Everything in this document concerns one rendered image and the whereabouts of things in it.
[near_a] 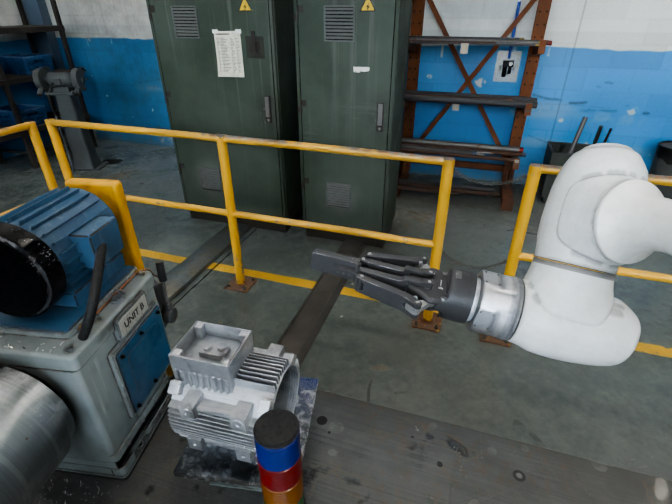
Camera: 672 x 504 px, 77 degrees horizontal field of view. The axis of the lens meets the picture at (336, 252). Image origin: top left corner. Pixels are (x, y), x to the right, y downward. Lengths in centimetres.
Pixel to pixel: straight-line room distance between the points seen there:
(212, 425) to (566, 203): 68
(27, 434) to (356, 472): 63
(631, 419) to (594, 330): 195
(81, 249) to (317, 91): 244
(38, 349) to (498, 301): 78
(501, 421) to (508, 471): 117
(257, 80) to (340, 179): 93
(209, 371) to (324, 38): 258
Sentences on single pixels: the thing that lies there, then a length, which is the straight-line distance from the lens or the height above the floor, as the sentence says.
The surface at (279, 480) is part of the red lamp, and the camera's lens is 64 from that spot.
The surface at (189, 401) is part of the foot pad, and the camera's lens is 85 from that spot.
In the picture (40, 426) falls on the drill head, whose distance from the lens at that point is 90.
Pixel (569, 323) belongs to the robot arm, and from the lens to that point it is 62.
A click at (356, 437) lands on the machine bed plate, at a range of 110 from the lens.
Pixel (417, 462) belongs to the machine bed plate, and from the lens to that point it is 108.
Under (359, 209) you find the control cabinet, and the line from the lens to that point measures 331.
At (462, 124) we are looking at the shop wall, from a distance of 495.
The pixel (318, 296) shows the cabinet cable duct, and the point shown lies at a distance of 281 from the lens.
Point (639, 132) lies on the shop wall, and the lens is 517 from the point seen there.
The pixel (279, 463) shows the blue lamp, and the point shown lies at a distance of 61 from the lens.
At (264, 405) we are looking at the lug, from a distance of 79.
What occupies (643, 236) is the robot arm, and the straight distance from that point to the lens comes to 57.
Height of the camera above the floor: 169
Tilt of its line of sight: 30 degrees down
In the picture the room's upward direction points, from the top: straight up
